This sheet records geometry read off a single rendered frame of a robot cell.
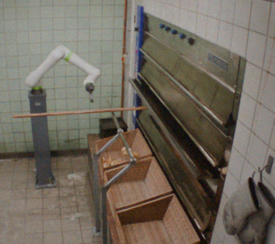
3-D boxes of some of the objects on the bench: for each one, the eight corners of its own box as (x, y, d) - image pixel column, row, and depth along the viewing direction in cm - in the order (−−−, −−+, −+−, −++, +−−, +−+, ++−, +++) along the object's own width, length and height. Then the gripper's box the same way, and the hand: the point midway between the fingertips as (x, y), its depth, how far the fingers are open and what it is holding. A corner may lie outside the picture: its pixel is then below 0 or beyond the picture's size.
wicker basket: (152, 179, 317) (154, 155, 306) (170, 216, 267) (174, 190, 256) (103, 184, 305) (102, 159, 295) (114, 223, 255) (114, 197, 244)
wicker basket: (137, 149, 370) (139, 127, 360) (151, 177, 320) (153, 153, 309) (95, 152, 359) (94, 130, 349) (102, 181, 309) (102, 157, 298)
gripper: (93, 76, 326) (96, 83, 306) (93, 99, 335) (96, 107, 316) (86, 76, 324) (88, 83, 305) (86, 100, 333) (88, 108, 314)
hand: (92, 95), depth 311 cm, fingers open, 13 cm apart
